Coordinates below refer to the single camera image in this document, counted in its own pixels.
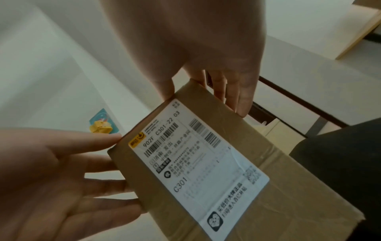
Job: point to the person's left hand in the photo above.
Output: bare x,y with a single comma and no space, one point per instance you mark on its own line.
44,176

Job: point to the person's right hand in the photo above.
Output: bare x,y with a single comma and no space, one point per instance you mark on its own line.
184,35

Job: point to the small cardboard parcel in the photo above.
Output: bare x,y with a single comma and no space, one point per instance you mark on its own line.
297,188

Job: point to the wood-top desk black legs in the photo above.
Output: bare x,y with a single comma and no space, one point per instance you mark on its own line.
360,35

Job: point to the yellow wall holder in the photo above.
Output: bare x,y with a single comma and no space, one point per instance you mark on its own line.
101,127

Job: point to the teal wall poster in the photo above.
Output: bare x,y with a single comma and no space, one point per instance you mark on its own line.
102,115

